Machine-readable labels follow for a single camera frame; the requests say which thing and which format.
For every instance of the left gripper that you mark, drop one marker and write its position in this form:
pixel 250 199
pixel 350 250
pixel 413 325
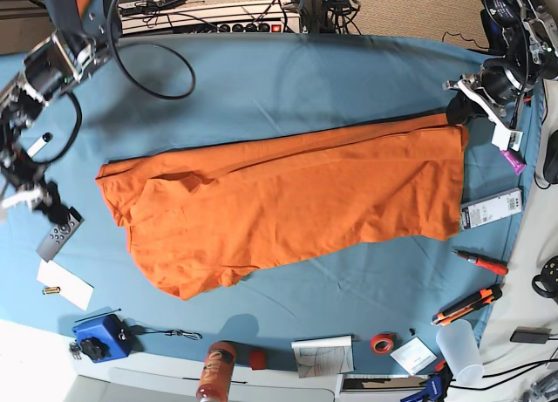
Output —
pixel 470 104

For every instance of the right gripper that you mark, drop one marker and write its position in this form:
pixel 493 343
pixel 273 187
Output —
pixel 43 197

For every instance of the orange t-shirt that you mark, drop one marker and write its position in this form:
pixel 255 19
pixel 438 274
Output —
pixel 204 218

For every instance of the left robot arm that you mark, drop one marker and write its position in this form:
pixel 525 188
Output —
pixel 523 48

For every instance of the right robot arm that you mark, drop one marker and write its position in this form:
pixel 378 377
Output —
pixel 71 54

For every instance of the grey remote control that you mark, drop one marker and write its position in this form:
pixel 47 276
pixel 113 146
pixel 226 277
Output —
pixel 59 235

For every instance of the white paper card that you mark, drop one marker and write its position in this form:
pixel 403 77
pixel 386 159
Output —
pixel 73 289

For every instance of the purple glue tube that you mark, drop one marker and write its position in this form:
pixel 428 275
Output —
pixel 515 160

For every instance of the black white marker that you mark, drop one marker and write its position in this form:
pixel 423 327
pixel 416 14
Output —
pixel 39 144

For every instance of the small AA battery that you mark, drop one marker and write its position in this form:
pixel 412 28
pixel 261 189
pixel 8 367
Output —
pixel 51 290

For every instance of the blue clamp box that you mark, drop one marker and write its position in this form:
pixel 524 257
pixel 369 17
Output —
pixel 103 339

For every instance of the red screwdriver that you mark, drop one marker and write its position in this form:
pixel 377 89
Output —
pixel 498 268

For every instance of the orange black utility knife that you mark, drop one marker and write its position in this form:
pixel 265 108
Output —
pixel 467 305

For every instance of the blue table cloth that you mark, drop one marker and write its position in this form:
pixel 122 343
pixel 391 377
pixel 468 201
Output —
pixel 250 88

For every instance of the white power strip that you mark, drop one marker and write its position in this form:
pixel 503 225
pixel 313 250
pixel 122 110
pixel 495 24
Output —
pixel 254 16

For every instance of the clear plastic cup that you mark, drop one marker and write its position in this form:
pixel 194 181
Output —
pixel 459 348

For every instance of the orange drink bottle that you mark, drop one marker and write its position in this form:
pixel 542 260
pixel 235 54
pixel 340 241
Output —
pixel 217 373

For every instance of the black power adapter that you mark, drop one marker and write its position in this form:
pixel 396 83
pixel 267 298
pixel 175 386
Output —
pixel 524 335

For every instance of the red tape roll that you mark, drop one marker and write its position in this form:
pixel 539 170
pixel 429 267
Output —
pixel 383 343

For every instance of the small red block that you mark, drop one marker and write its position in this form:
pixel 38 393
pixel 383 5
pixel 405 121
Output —
pixel 257 360

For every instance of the white square card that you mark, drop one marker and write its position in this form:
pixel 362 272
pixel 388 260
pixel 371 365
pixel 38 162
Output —
pixel 414 356

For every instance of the blue bar clamp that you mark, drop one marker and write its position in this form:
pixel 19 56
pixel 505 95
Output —
pixel 435 387

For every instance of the spiral notebook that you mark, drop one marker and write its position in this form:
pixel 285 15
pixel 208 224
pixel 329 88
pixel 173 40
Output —
pixel 323 356

